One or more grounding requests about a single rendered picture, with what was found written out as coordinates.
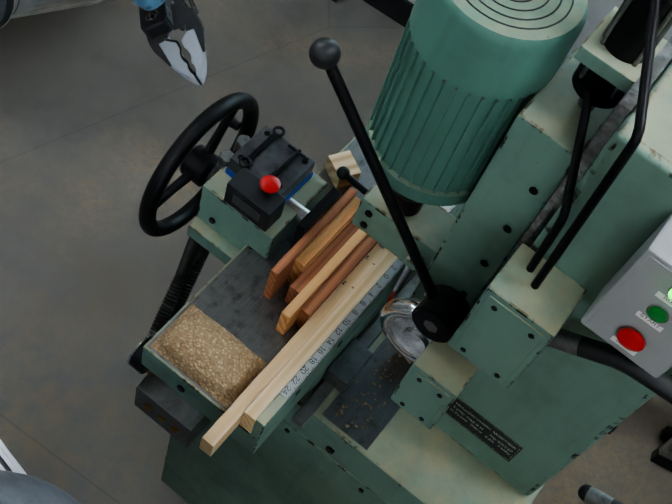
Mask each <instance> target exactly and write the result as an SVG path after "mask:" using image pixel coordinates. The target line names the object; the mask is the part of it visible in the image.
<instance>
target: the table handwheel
mask: <svg viewBox="0 0 672 504"><path fill-rule="evenodd" d="M240 109H243V118H242V122H241V126H240V129H239V131H238V134H237V136H236V138H235V140H234V142H233V144H232V146H231V148H230V150H231V151H233V148H234V145H235V142H236V140H237V137H238V136H239V135H247V136H249V137H250V138H252V137H253V136H254V134H255V131H256V128H257V125H258V121H259V105H258V102H257V100H256V99H255V98H254V97H253V96H252V95H251V94H249V93H246V92H235V93H232V94H229V95H227V96H225V97H223V98H221V99H219V100H217V101H216V102H214V103H213V104H212V105H210V106H209V107H208V108H206V109H205V110H204V111H203V112H202V113H200V114H199V115H198V116H197V117H196V118H195V119H194V120H193V121H192V122H191V123H190V124H189V125H188V126H187V127H186V128H185V130H184V131H183V132H182V133H181V134H180V135H179V136H178V138H177V139H176V140H175V141H174V143H173V144H172V145H171V146H170V148H169V149H168V151H167V152H166V153H165V155H164V156H163V158H162V159H161V161H160V162H159V164H158V166H157V167H156V169H155V171H154V172H153V174H152V176H151V178H150V180H149V182H148V184H147V186H146V189H145V191H144V194H143V196H142V199H141V203H140V207H139V223H140V227H141V228H142V230H143V231H144V232H145V233H146V234H147V235H150V236H153V237H161V236H165V235H168V234H171V233H173V232H175V231H176V230H178V229H180V228H181V227H183V226H184V225H185V224H187V223H188V222H189V221H191V220H192V219H193V218H194V217H195V216H196V215H197V214H198V211H199V205H200V200H201V194H202V188H203V185H204V184H205V183H206V182H207V181H208V180H209V179H210V178H211V177H212V174H213V172H214V169H215V166H216V163H217V160H218V158H219V157H218V156H217V155H216V154H214V153H215V151H216V149H217V147H218V145H219V143H220V141H221V139H222V138H223V136H224V134H225V132H226V130H227V128H228V127H229V125H230V123H231V122H232V120H233V118H234V117H235V115H236V113H237V112H238V110H240ZM220 120H221V121H220ZM219 121H220V123H219V125H218V127H217V128H216V130H215V132H214V133H213V135H212V137H211V138H210V140H209V142H208V143H207V145H206V147H205V146H204V145H202V144H200V145H196V144H197V143H198V141H199V140H200V139H201V138H202V137H203V136H204V135H205V134H206V133H207V132H208V131H209V130H210V129H211V128H212V127H213V126H214V125H216V124H217V123H218V122H219ZM179 165H180V172H181V173H182V175H181V176H179V177H178V178H177V179H176V180H175V181H174V182H173V183H172V184H170V185H169V186H168V187H167V185H168V183H169V181H170V180H171V178H172V176H173V175H174V173H175V171H176V170H177V168H178V167H179ZM190 181H192V182H193V183H194V184H196V185H197V186H198V187H202V188H201V189H200V190H199V191H198V193H197V194H196V195H195V196H194V197H193V198H192V199H191V200H190V201H188V202H187V203H186V204H185V205H184V206H183V207H181V208H180V209H179V210H178V211H176V212H175V213H173V214H172V215H170V216H168V217H166V218H164V219H162V220H156V213H157V209H158V208H159V207H160V206H161V205H162V204H163V203H164V202H166V201H167V200H168V199H169V198H170V197H171V196H172V195H174V194H175V193H176V192H177V191H179V190H180V189H181V188H182V187H184V186H185V185H186V184H188V183H189V182H190ZM166 187H167V188H166Z"/></svg>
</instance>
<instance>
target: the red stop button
mask: <svg viewBox="0 0 672 504"><path fill-rule="evenodd" d="M617 340H618V342H619V343H620V344H621V345H622V346H623V347H624V348H626V349H627V350H630V351H633V352H640V351H642V350H643V349H644V347H645V345H646V342H645V339H644V337H643V336H642V335H641V334H640V333H639V332H637V331H636V330H633V329H630V328H622V329H620V330H619V332H618V333H617Z"/></svg>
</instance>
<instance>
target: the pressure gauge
mask: <svg viewBox="0 0 672 504"><path fill-rule="evenodd" d="M153 336H154V335H153V334H150V335H148V336H146V337H145V338H144V339H143V340H142V341H141V342H140V343H139V344H138V345H137V346H136V347H135V348H134V350H133V351H132V353H131V354H130V356H129V358H128V361H127V364H128V365H130V366H131V367H133V368H134V369H135V370H136V371H137V372H139V373H140V374H145V373H146V372H147V374H153V373H152V372H151V371H150V370H149V369H147V368H146V367H145V366H144V365H142V363H141V362H142V353H143V347H144V345H145V344H146V343H147V342H148V341H149V340H150V339H151V338H152V337H153Z"/></svg>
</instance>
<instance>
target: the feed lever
mask: <svg viewBox="0 0 672 504"><path fill-rule="evenodd" d="M340 57H341V50H340V47H339V45H338V43H337V42H336V41H335V40H334V39H332V38H329V37H320V38H318V39H316V40H315V41H314V42H313V43H312V44H311V46H310V48H309V58H310V61H311V62H312V64H313V65H314V66H315V67H317V68H319V69H323V70H325V71H326V73H327V75H328V77H329V79H330V82H331V84H332V86H333V88H334V91H335V93H336V95H337V97H338V99H339V102H340V104H341V106H342V108H343V111H344V113H345V115H346V117H347V119H348V122H349V124H350V126H351V128H352V130H353V133H354V135H355V137H356V139H357V142H358V144H359V146H360V148H361V150H362V153H363V155H364V157H365V159H366V162H367V164H368V166H369V168H370V170H371V173H372V175H373V177H374V179H375V181H376V184H377V186H378V188H379V190H380V193H381V195H382V197H383V199H384V201H385V204H386V206H387V208H388V210H389V213H390V215H391V217H392V219H393V221H394V224H395V226H396V228H397V230H398V232H399V235H400V237H401V239H402V241H403V244H404V246H405V248H406V250H407V252H408V255H409V257H410V259H411V261H412V264H413V266H414V268H415V270H416V272H417V275H418V277H419V279H420V281H421V283H422V286H423V288H424V290H425V292H426V295H425V296H424V298H423V299H422V300H421V301H420V302H419V304H418V305H417V306H416V307H415V308H414V310H413V311H412V319H413V322H414V324H415V326H416V328H417V329H418V330H419V331H420V332H421V333H422V334H423V335H424V336H426V337H427V338H429V339H430V340H433V341H435V342H441V343H446V342H449V340H450V339H451V337H452V336H453V335H454V333H455V332H456V330H457V329H458V328H459V326H460V325H461V323H462V322H463V321H464V319H465V318H466V316H467V315H468V314H469V312H470V307H469V304H468V302H467V300H466V299H465V297H464V296H463V295H462V294H461V293H460V292H459V291H457V290H456V289H454V288H452V287H450V286H448V285H442V284H437V285H434V283H433V281H432V278H431V276H430V274H429V272H428V269H427V267H426V265H425V263H424V260H423V258H422V256H421V254H420V251H419V249H418V247H417V244H416V242H415V240H414V238H413V235H412V233H411V231H410V229H409V226H408V224H407V222H406V220H405V217H404V215H403V213H402V211H401V208H400V206H399V204H398V202H397V199H396V197H395V195H394V193H393V190H392V188H391V186H390V184H389V181H388V179H387V177H386V174H385V172H384V170H383V168H382V165H381V163H380V161H379V159H378V156H377V154H376V152H375V150H374V147H373V145H372V143H371V141H370V138H369V136H368V134H367V132H366V129H365V127H364V125H363V123H362V120H361V118H360V116H359V114H358V111H357V109H356V107H355V104H354V102H353V100H352V98H351V95H350V93H349V91H348V89H347V86H346V84H345V82H344V80H343V77H342V75H341V73H340V71H339V68H338V66H337V63H338V62H339V60H340Z"/></svg>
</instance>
